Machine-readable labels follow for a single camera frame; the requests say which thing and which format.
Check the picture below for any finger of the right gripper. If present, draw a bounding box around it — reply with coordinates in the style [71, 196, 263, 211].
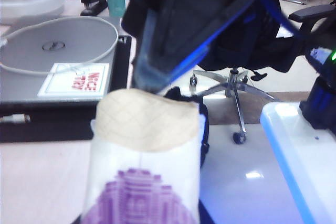
[132, 8, 173, 95]
[163, 0, 257, 78]

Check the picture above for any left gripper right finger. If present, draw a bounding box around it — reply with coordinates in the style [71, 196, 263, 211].
[164, 86, 211, 224]

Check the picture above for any beige tissue sheet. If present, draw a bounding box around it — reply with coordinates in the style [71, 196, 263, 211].
[94, 89, 200, 152]

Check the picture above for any white purple tissue packet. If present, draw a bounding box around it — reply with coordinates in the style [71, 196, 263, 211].
[82, 118, 204, 224]

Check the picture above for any black office chair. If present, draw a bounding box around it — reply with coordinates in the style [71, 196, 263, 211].
[190, 0, 336, 145]

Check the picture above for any white card red print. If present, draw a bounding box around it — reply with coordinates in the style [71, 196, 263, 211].
[37, 62, 110, 99]

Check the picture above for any black stapler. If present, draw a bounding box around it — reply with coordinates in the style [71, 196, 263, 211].
[79, 0, 109, 17]

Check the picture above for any silver laptop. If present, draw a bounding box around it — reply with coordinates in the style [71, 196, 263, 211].
[0, 16, 119, 105]

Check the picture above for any white charging cable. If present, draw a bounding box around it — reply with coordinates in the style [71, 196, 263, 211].
[0, 16, 119, 124]

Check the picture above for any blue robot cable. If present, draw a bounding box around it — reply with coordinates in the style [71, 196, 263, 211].
[246, 0, 303, 39]

